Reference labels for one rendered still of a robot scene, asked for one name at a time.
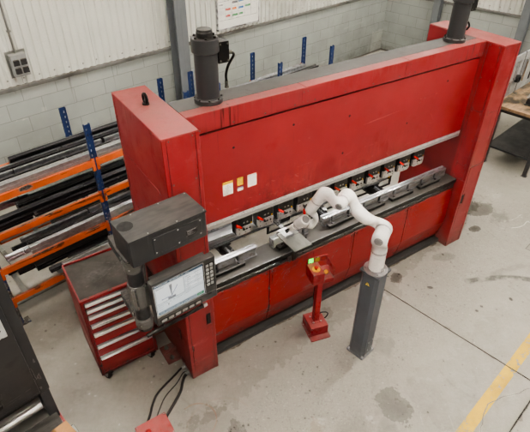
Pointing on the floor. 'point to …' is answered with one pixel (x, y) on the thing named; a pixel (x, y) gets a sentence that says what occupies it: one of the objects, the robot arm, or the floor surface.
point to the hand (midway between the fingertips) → (289, 230)
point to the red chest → (106, 311)
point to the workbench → (528, 109)
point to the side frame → (470, 127)
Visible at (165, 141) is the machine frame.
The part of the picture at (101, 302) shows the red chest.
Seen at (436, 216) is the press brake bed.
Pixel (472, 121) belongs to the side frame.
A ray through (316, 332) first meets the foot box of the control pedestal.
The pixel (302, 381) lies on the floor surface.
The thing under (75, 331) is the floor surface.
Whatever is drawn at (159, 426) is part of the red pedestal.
